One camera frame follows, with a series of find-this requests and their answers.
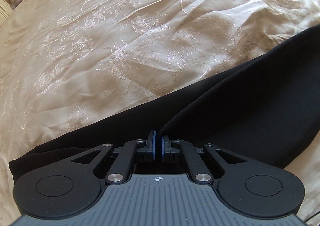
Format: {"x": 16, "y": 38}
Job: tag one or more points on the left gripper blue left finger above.
{"x": 125, "y": 158}

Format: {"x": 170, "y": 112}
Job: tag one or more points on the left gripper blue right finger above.
{"x": 183, "y": 157}

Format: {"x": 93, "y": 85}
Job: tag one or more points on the black pants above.
{"x": 266, "y": 109}

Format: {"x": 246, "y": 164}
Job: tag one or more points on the cream embroidered bedspread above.
{"x": 68, "y": 63}

